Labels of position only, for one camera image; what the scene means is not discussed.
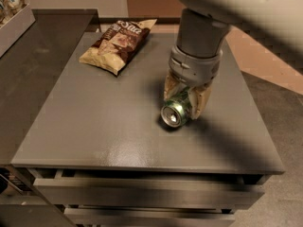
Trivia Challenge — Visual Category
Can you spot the dark side counter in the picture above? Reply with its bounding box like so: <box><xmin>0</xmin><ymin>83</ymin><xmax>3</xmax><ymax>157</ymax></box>
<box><xmin>0</xmin><ymin>9</ymin><xmax>101</xmax><ymax>227</ymax></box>

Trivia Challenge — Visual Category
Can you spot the grey snack box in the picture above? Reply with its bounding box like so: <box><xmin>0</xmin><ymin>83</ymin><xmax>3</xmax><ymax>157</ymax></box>
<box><xmin>0</xmin><ymin>0</ymin><xmax>35</xmax><ymax>57</ymax></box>

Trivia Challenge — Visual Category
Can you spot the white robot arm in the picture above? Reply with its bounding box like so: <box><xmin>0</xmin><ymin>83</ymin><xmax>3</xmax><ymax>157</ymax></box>
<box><xmin>164</xmin><ymin>0</ymin><xmax>303</xmax><ymax>119</ymax></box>

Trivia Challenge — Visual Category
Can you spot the brown white chip bag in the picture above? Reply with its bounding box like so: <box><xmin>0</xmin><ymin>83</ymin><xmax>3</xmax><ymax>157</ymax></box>
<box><xmin>79</xmin><ymin>19</ymin><xmax>157</xmax><ymax>76</ymax></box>

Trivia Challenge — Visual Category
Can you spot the grey drawer cabinet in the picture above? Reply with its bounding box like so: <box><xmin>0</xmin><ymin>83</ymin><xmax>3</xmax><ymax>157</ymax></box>
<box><xmin>12</xmin><ymin>34</ymin><xmax>284</xmax><ymax>224</ymax></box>

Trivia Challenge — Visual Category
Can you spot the green soda can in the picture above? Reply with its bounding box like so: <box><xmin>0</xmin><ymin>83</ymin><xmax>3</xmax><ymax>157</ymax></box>
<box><xmin>161</xmin><ymin>89</ymin><xmax>191</xmax><ymax>128</ymax></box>

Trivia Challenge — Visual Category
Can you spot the upper grey drawer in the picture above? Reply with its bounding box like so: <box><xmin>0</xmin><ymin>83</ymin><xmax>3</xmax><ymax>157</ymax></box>
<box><xmin>34</xmin><ymin>171</ymin><xmax>263</xmax><ymax>209</ymax></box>

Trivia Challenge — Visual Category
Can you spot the lower grey drawer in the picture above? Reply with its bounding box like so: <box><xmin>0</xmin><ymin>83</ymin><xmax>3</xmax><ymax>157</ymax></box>
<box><xmin>64</xmin><ymin>208</ymin><xmax>235</xmax><ymax>227</ymax></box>

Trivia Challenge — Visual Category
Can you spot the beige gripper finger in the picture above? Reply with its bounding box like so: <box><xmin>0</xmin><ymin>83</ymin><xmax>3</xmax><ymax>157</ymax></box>
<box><xmin>187</xmin><ymin>86</ymin><xmax>211</xmax><ymax>120</ymax></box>
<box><xmin>164</xmin><ymin>72</ymin><xmax>185</xmax><ymax>100</ymax></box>

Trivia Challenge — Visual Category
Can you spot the grey drawer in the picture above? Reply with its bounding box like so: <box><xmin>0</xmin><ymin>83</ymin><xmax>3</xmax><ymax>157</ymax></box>
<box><xmin>34</xmin><ymin>171</ymin><xmax>263</xmax><ymax>209</ymax></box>
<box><xmin>64</xmin><ymin>208</ymin><xmax>235</xmax><ymax>227</ymax></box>

